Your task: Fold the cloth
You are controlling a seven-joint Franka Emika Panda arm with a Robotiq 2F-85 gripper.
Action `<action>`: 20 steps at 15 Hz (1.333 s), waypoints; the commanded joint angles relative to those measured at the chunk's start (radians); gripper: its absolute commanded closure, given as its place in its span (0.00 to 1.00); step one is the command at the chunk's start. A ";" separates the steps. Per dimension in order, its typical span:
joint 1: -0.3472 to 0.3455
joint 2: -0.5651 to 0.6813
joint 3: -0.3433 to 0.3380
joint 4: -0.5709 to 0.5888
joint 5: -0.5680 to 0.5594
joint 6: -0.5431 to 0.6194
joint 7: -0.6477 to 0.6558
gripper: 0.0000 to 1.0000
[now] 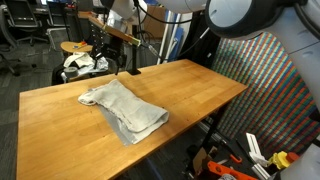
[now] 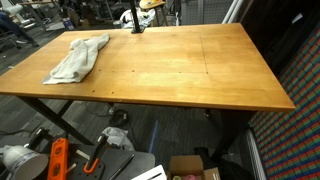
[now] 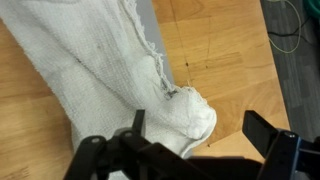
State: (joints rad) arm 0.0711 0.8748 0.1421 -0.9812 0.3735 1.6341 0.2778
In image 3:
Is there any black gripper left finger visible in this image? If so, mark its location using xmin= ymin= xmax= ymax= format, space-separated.
xmin=63 ymin=109 xmax=214 ymax=180

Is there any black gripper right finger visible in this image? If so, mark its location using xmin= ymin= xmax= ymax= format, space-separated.
xmin=242 ymin=109 xmax=320 ymax=180

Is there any white cloth towel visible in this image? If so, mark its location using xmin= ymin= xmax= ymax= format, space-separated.
xmin=0 ymin=0 xmax=218 ymax=180

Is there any teal green object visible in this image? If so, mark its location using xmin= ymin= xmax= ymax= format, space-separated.
xmin=303 ymin=0 xmax=320 ymax=18

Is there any thin black floor cable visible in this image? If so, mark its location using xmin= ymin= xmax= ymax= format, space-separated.
xmin=266 ymin=15 xmax=313 ymax=38

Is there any green yellow cable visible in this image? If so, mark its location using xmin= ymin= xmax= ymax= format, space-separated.
xmin=267 ymin=0 xmax=303 ymax=55

